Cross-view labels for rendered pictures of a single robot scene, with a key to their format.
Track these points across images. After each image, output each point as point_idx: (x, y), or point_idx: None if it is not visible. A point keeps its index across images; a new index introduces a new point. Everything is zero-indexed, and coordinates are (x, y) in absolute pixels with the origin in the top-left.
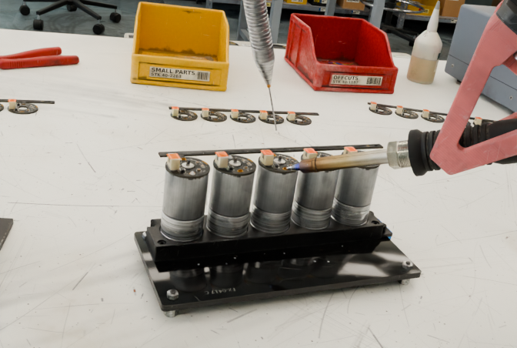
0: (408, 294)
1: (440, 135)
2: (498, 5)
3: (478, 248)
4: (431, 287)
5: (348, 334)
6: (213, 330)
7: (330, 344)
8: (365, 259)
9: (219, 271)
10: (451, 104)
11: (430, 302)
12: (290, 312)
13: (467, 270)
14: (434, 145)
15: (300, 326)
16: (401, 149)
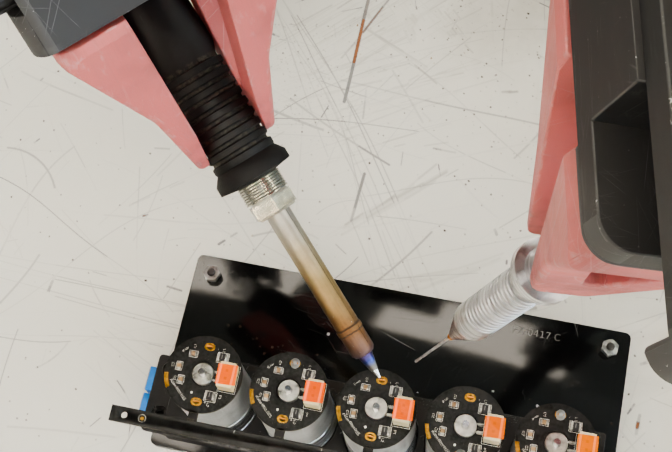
0: (235, 255)
1: (272, 95)
2: (127, 24)
3: (3, 306)
4: (185, 254)
5: (388, 221)
6: (563, 300)
7: (424, 215)
8: (263, 317)
9: (513, 377)
10: (267, 63)
11: (217, 228)
12: (437, 291)
13: (86, 264)
14: (273, 112)
15: (441, 261)
16: (279, 179)
